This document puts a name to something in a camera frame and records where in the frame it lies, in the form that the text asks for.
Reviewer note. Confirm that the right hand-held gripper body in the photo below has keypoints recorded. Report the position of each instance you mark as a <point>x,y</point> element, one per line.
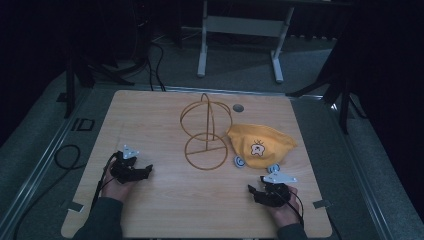
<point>275,191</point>

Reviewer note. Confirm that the white metal desk frame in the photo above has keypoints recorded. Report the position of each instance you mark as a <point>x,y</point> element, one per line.
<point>243,28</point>

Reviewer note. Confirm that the metal floor rail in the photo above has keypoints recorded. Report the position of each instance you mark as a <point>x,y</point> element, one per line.
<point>40,160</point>
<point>370,173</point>

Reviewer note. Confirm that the black metal stand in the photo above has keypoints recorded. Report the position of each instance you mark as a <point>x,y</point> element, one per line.
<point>75,76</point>
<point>336,86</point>

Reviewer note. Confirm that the grey tape piece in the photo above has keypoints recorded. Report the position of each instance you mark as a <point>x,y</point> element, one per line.
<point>322,203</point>
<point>75,206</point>

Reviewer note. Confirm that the yellow hat with cartoon print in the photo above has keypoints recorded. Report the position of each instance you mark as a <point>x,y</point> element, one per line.
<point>260,145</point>

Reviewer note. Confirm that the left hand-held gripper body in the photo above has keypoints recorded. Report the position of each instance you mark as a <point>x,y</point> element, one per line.
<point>124,166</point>

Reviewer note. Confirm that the black floor tape marks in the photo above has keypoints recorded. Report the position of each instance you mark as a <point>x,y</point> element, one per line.
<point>83,124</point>

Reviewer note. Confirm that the blue white round disc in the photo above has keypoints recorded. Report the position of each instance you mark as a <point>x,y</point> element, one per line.
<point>239,162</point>
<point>273,168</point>

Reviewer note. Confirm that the grey round table grommet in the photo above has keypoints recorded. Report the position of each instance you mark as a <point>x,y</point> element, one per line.
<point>238,107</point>

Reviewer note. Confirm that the person's left hand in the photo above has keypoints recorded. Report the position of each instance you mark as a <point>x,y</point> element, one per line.
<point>115,188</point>

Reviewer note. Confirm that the person's right hand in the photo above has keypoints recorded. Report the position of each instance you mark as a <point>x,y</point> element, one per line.
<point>285,213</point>

